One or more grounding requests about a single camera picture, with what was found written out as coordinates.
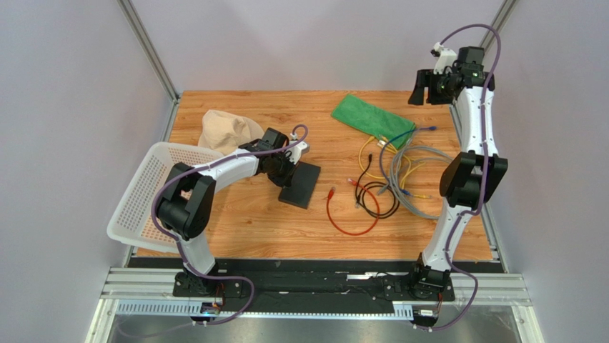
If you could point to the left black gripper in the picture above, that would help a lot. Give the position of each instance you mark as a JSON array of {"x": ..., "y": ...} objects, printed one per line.
[{"x": 286, "y": 181}]

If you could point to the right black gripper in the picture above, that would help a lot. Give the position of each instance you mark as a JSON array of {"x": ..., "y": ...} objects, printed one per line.
[{"x": 433, "y": 88}]

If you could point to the black network switch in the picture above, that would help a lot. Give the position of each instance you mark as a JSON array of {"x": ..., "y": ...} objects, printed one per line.
[{"x": 304, "y": 181}]

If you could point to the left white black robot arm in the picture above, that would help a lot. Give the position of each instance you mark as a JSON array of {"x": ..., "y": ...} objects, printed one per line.
[{"x": 181, "y": 209}]

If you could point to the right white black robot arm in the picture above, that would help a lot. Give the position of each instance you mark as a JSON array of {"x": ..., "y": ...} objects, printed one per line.
[{"x": 473, "y": 175}]

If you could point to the green cloth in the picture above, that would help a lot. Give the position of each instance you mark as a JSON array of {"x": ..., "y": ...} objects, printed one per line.
[{"x": 373, "y": 120}]

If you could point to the beige cloth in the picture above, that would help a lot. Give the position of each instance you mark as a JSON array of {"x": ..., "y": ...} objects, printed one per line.
[{"x": 224, "y": 132}]

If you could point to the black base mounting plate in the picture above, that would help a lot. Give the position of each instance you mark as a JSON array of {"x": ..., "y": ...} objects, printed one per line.
[{"x": 312, "y": 286}]

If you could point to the white plastic basket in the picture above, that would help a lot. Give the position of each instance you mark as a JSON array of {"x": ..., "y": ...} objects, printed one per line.
[{"x": 131, "y": 222}]

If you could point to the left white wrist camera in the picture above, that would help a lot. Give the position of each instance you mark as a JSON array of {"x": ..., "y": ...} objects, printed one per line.
[{"x": 295, "y": 153}]

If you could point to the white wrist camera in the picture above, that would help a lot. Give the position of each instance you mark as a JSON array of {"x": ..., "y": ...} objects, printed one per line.
[
  {"x": 295, "y": 153},
  {"x": 445, "y": 57}
]

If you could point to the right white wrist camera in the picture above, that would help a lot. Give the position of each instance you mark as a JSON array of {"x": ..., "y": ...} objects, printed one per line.
[{"x": 445, "y": 57}]

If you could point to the aluminium frame rail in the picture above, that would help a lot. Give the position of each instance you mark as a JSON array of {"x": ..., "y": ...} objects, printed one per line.
[{"x": 152, "y": 305}]

